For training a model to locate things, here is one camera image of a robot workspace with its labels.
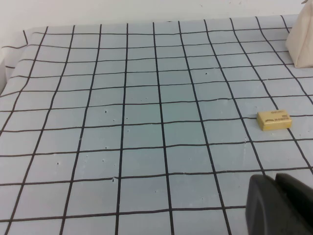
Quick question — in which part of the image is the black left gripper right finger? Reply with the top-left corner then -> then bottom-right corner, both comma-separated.
275,172 -> 313,235

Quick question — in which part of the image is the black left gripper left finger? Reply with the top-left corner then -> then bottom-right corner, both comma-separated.
245,174 -> 291,235

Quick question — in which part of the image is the yellow rectangular eraser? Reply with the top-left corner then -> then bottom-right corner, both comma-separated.
256,109 -> 293,132

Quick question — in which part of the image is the cream canvas pencil case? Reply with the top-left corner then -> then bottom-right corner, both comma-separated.
285,0 -> 313,69

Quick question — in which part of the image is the grey grid-patterned table mat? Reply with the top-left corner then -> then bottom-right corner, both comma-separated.
0,14 -> 313,235

